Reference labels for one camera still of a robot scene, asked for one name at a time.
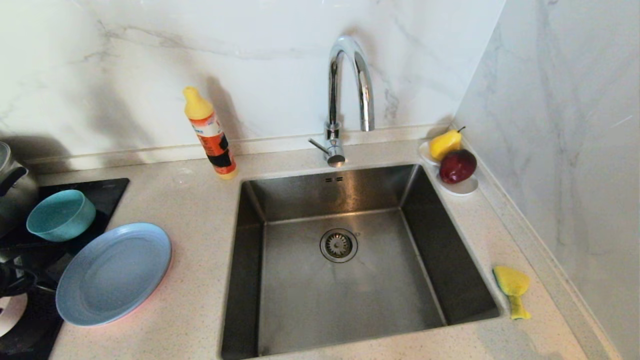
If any dark red apple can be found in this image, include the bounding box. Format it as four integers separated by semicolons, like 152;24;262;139
439;148;478;184

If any metal sink drain strainer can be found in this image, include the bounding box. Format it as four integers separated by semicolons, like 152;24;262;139
320;228;359;264

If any teal bowl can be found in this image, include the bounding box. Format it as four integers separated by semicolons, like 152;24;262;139
26;189;97;243

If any orange dish soap bottle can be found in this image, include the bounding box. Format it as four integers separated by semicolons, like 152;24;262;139
182;86;238;180

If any chrome gooseneck faucet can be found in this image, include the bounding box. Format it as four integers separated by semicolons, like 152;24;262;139
308;35;375;168

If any small light pink plate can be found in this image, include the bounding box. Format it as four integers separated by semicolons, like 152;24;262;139
0;293;28;337

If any black induction cooktop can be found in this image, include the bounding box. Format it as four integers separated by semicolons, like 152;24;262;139
0;178;130;360

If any stainless steel sink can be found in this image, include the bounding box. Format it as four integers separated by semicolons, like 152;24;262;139
220;163;502;360

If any yellow sponge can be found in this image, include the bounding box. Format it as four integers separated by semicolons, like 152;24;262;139
492;265;532;321

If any large salmon pink plate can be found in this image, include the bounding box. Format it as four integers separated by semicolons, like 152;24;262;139
90;260;174;328

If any yellow pear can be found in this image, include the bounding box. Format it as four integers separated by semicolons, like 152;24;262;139
429;126;466;161

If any stainless steel pot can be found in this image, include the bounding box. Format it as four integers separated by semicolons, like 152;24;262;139
0;141;40;236

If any white fruit dish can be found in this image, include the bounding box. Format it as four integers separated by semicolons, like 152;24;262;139
419;140;480;196

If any blue plate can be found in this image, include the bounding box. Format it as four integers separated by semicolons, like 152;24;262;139
55;222;173;327

